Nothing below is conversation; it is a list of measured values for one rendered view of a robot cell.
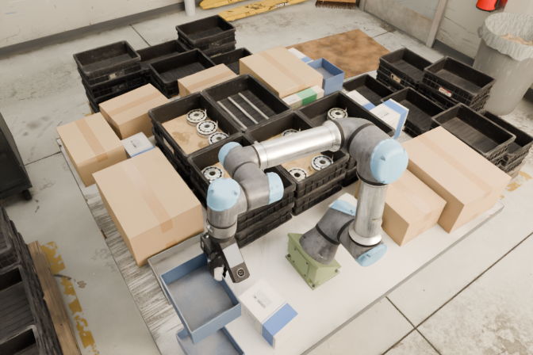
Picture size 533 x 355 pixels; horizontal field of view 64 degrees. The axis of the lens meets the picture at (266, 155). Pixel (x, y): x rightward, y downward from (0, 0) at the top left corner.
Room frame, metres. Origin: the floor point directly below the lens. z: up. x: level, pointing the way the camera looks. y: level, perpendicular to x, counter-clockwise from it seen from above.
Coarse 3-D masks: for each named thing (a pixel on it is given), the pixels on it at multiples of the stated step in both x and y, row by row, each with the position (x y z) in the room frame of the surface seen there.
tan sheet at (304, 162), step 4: (276, 136) 1.57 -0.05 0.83; (280, 136) 1.57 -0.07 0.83; (308, 156) 1.44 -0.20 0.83; (312, 156) 1.44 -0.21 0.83; (296, 160) 1.41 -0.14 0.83; (300, 160) 1.41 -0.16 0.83; (304, 160) 1.41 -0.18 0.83; (308, 160) 1.41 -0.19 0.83; (284, 164) 1.38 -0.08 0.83; (288, 164) 1.38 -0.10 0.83; (292, 164) 1.38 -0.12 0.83; (296, 164) 1.38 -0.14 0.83; (300, 164) 1.38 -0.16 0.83; (304, 164) 1.38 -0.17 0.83; (308, 164) 1.38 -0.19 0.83; (288, 168) 1.35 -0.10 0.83; (304, 168) 1.36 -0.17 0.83; (308, 168) 1.36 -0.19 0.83; (308, 172) 1.33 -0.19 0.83; (312, 172) 1.33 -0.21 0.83
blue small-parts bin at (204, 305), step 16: (176, 272) 0.64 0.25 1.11; (192, 272) 0.67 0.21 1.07; (208, 272) 0.67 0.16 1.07; (176, 288) 0.61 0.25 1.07; (192, 288) 0.62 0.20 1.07; (208, 288) 0.62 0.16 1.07; (224, 288) 0.61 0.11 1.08; (176, 304) 0.53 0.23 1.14; (192, 304) 0.57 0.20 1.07; (208, 304) 0.57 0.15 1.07; (224, 304) 0.57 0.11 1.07; (240, 304) 0.54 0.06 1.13; (192, 320) 0.52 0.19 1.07; (208, 320) 0.52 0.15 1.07; (224, 320) 0.51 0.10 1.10; (192, 336) 0.46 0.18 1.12
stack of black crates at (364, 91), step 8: (352, 80) 2.77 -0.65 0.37; (360, 80) 2.82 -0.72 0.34; (368, 80) 2.83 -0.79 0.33; (376, 80) 2.78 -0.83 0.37; (344, 88) 2.66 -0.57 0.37; (352, 88) 2.78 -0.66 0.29; (360, 88) 2.81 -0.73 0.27; (368, 88) 2.82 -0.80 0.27; (376, 88) 2.76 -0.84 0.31; (384, 88) 2.70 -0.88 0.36; (368, 96) 2.71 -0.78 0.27; (376, 96) 2.71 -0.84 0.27; (384, 96) 2.68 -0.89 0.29; (376, 104) 2.61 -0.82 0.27
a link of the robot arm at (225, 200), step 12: (216, 180) 0.68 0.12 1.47; (228, 180) 0.68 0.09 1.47; (216, 192) 0.64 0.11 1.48; (228, 192) 0.64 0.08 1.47; (240, 192) 0.67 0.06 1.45; (216, 204) 0.62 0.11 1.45; (228, 204) 0.62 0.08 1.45; (240, 204) 0.64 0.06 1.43; (216, 216) 0.62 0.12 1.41; (228, 216) 0.62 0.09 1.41
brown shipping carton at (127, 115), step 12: (120, 96) 1.82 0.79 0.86; (132, 96) 1.83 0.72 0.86; (144, 96) 1.83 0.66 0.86; (156, 96) 1.83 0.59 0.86; (108, 108) 1.72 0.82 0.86; (120, 108) 1.72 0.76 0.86; (132, 108) 1.73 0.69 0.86; (144, 108) 1.73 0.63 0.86; (108, 120) 1.69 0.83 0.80; (120, 120) 1.62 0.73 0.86; (132, 120) 1.64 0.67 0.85; (144, 120) 1.68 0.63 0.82; (120, 132) 1.59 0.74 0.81; (132, 132) 1.63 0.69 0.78; (144, 132) 1.67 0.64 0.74
